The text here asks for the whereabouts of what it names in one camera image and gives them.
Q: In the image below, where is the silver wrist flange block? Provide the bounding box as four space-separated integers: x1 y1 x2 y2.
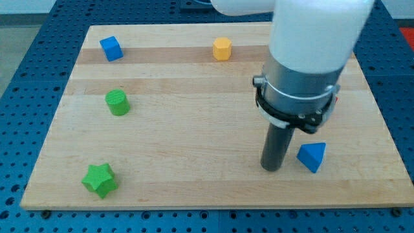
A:
252 54 342 134

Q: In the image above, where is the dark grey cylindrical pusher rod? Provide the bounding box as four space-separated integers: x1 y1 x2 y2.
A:
260 124 294 172

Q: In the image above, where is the blue triangle block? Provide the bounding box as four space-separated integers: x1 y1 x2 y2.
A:
296 142 326 173

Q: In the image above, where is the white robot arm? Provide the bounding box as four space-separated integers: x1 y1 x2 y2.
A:
211 0 374 172

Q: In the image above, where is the yellow hexagon block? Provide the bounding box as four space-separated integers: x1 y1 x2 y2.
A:
213 37 232 61

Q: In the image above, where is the wooden board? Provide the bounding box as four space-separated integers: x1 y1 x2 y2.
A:
20 23 413 210

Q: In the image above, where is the green cylinder block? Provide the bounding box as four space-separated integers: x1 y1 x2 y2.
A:
105 89 130 116

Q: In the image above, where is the green star block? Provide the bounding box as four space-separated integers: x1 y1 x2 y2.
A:
82 163 118 199

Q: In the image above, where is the blue cube block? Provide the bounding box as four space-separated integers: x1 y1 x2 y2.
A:
100 36 124 61

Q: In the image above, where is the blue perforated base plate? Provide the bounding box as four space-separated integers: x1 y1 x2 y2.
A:
1 0 413 232

